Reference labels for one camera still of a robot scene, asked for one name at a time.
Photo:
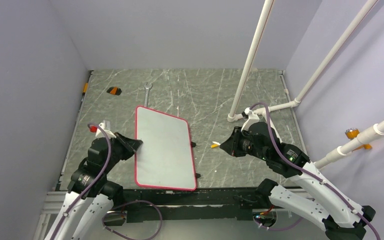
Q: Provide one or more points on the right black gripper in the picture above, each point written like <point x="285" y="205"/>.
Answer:
<point x="231" y="145"/>

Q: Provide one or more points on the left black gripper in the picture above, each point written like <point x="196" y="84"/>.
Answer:
<point x="133" y="144"/>

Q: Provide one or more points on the whiteboard with red frame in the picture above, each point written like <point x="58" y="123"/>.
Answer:
<point x="165" y="159"/>

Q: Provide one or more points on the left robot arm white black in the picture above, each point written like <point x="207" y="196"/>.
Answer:
<point x="90" y="195"/>

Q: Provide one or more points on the black orange brush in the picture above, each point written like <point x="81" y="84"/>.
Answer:
<point x="114" y="91"/>

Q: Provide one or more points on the silver wrench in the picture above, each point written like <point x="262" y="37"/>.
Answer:
<point x="147" y="86"/>

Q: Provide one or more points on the orange black screwdriver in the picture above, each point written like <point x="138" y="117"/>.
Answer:
<point x="86" y="85"/>

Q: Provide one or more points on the white PVC pipe right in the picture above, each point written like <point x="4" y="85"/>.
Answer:
<point x="367" y="136"/>

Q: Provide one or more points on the white PVC pipe frame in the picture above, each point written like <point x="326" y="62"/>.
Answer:
<point x="272" y="31"/>

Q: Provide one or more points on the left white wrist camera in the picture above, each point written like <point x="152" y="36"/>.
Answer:
<point x="104" y="126"/>

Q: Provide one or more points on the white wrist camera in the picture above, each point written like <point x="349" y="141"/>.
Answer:
<point x="104" y="126"/>
<point x="250" y="118"/>

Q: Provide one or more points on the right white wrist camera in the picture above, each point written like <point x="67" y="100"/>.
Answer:
<point x="250" y="118"/>

